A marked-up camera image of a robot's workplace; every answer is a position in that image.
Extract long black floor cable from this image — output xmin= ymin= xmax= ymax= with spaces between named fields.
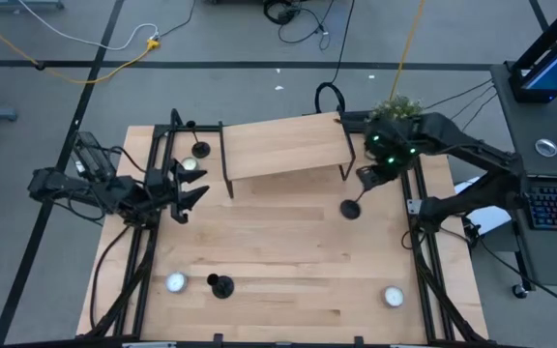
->
xmin=461 ymin=217 xmax=557 ymax=315

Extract dark grey side desk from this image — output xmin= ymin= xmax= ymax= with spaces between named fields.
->
xmin=489 ymin=62 xmax=557 ymax=299

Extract thin black cable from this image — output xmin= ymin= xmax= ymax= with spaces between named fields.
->
xmin=460 ymin=92 xmax=498 ymax=132
xmin=451 ymin=85 xmax=496 ymax=121
xmin=424 ymin=78 xmax=495 ymax=111

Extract yellow hanging cable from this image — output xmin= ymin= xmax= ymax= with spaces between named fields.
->
xmin=388 ymin=0 xmax=427 ymax=102

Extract black candlestick holder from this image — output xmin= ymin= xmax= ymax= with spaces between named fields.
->
xmin=339 ymin=188 xmax=367 ymax=221
xmin=206 ymin=273 xmax=236 ymax=300
xmin=185 ymin=119 xmax=212 ymax=160

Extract white sheet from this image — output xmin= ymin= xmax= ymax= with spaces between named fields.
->
xmin=454 ymin=176 xmax=512 ymax=237

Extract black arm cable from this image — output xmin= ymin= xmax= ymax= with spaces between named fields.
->
xmin=88 ymin=224 xmax=132 ymax=330

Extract coiled black cable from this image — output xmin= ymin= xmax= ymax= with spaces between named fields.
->
xmin=262 ymin=0 xmax=333 ymax=52

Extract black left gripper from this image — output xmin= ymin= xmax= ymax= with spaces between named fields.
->
xmin=143 ymin=159 xmax=211 ymax=225

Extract white cable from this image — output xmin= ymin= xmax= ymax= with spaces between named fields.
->
xmin=15 ymin=0 xmax=160 ymax=52

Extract wooden shelf riser, black legs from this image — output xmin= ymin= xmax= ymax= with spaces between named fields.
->
xmin=218 ymin=111 xmax=357 ymax=199

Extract black looped cable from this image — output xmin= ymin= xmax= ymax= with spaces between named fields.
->
xmin=313 ymin=0 xmax=357 ymax=116

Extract green potted plant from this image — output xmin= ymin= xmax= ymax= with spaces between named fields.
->
xmin=368 ymin=95 xmax=425 ymax=122

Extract yellow extension cable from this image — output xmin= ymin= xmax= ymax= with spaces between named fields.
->
xmin=0 ymin=7 xmax=161 ymax=86

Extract silver tin lid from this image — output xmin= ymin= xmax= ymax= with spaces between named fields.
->
xmin=534 ymin=138 xmax=557 ymax=159

